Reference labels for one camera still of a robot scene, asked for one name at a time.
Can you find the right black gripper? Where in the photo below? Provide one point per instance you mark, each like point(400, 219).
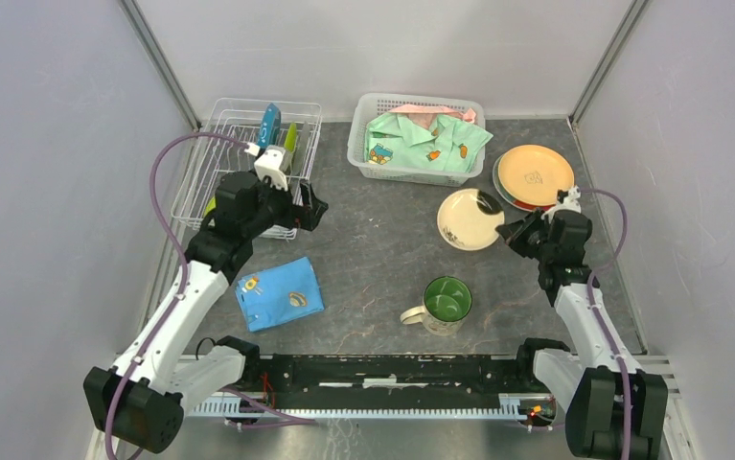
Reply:
point(513, 232)

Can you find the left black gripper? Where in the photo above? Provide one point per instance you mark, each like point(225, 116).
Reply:
point(299, 217)

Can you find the cream plate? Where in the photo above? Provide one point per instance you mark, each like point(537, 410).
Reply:
point(467, 219)

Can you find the lime green plate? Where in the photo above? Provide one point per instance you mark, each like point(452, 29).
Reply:
point(291, 138)

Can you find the blue polka dot plate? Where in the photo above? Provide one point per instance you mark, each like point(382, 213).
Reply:
point(270, 126)

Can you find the lime green bowl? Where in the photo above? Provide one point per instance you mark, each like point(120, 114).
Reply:
point(211, 205)

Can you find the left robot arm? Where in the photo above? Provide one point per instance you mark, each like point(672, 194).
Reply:
point(144, 396)

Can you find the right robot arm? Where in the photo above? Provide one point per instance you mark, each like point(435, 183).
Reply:
point(613, 408)

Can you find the red plate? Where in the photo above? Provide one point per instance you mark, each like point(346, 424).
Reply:
point(532, 206)

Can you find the orange plate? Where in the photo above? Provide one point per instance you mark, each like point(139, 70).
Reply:
point(534, 174)

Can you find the blue folded cloth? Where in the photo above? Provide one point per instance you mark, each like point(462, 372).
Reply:
point(276, 296)

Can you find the green interior mug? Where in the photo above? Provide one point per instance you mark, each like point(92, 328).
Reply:
point(446, 303)

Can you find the mint green printed shirt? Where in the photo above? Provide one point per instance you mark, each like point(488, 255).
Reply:
point(450, 145)

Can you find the white plastic basket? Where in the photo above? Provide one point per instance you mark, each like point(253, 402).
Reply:
point(371, 105)

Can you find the pink cloth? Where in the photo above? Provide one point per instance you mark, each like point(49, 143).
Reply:
point(468, 115)

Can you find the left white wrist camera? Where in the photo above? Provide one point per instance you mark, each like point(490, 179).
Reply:
point(271, 163)

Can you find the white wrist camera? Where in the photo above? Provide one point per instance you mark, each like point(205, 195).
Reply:
point(568, 200)
point(271, 163)

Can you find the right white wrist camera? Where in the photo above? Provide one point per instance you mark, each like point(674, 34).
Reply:
point(568, 200)

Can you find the white wire dish rack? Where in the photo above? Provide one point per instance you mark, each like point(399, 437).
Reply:
point(213, 158)

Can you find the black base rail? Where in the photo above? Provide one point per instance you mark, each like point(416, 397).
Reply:
point(456, 383)

